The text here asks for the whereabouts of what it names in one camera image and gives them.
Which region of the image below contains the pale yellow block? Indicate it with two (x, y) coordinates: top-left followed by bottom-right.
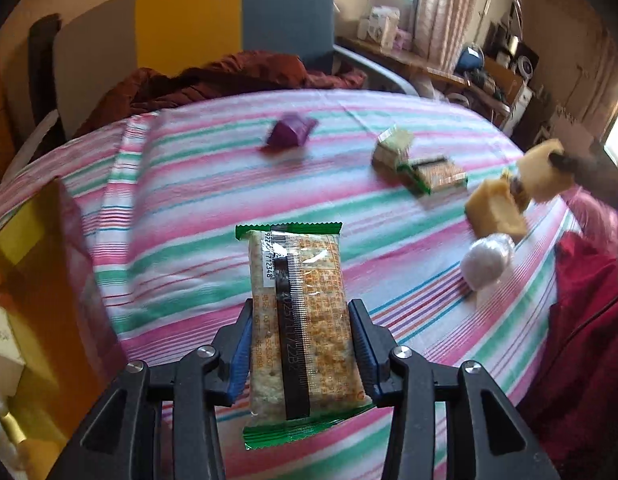
(516, 139), (577, 203)

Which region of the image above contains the striped tablecloth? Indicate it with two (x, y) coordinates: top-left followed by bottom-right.
(0, 87), (590, 480)

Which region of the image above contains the gold tin box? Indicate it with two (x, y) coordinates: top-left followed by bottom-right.
(0, 177), (127, 480)

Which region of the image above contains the patterned beige curtain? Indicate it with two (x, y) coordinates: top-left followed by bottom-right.
(414, 0), (504, 66)

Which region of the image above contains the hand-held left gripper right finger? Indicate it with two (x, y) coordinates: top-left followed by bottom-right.
(350, 299), (560, 480)

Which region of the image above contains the black rolled mat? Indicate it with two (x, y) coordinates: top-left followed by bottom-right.
(28, 12), (64, 133)

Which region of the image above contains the white carton box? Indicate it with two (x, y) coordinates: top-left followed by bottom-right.
(371, 6), (400, 51)

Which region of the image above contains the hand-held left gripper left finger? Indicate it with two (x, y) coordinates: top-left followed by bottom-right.
(49, 299), (254, 480)

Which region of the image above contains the grey yellow blue sofa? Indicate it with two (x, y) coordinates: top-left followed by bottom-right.
(4, 0), (420, 171)

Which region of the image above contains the blue round object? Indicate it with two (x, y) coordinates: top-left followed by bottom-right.
(454, 42), (486, 73)

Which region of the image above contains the wooden shelf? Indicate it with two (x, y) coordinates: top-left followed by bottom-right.
(336, 35), (512, 116)

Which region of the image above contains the red garment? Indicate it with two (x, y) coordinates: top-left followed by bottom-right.
(519, 230), (618, 480)

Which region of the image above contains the dark red cloth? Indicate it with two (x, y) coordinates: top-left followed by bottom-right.
(74, 50), (367, 138)

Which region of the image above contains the tan yellow block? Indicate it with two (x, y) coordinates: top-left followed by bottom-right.
(464, 170), (530, 238)

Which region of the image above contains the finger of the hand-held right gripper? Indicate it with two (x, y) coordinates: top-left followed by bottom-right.
(549, 151), (618, 188)

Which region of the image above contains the white printed packet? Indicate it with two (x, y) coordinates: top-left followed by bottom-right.
(0, 300), (27, 401)

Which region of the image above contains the pale green cracker packet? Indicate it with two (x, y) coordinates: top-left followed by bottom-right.
(371, 127), (414, 168)

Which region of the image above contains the purple snack packet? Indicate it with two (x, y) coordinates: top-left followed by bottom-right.
(259, 114), (318, 153)

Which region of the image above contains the silver wrapped ball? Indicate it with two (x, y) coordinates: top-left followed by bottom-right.
(461, 234), (517, 291)

